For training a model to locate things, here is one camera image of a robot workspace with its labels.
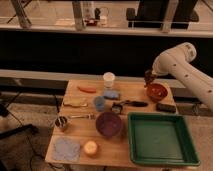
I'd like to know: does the orange round fruit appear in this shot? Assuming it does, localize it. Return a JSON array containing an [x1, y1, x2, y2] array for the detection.
[[83, 141, 98, 156]]

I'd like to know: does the black rectangular block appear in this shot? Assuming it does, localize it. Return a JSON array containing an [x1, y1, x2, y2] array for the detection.
[[156, 103, 176, 113]]

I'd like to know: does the metal fork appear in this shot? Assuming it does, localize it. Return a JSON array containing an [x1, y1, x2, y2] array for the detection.
[[68, 114, 96, 119]]

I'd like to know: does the blue cup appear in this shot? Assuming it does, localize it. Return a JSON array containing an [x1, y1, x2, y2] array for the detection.
[[93, 96, 105, 112]]

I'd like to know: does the blue sponge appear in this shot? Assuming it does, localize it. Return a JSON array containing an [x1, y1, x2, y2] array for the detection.
[[103, 90, 120, 100]]

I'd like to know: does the blue cloth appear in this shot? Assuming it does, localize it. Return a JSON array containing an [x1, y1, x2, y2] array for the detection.
[[52, 138, 80, 162]]

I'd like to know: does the orange carrot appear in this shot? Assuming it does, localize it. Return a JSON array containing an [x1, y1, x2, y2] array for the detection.
[[77, 86, 96, 93]]

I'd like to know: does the green plastic tray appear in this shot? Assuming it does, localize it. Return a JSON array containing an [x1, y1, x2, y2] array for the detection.
[[128, 113, 200, 167]]

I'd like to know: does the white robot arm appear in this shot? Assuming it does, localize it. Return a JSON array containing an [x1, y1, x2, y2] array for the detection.
[[152, 42, 213, 112]]

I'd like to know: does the white paper cup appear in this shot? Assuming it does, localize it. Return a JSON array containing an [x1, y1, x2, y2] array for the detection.
[[103, 72, 115, 89]]

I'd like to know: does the black handled tool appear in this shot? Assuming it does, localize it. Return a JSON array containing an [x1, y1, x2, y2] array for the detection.
[[111, 100, 148, 114]]

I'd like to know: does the yellow banana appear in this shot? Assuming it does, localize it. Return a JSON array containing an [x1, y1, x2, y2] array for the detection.
[[63, 98, 87, 107]]

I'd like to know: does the red bowl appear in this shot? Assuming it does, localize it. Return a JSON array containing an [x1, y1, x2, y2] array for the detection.
[[146, 83, 168, 102]]

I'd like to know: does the wooden table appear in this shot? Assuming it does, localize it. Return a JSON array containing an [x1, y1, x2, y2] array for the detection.
[[44, 79, 201, 169]]

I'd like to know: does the purple bowl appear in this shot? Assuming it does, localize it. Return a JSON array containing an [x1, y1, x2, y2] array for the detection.
[[96, 112, 123, 138]]

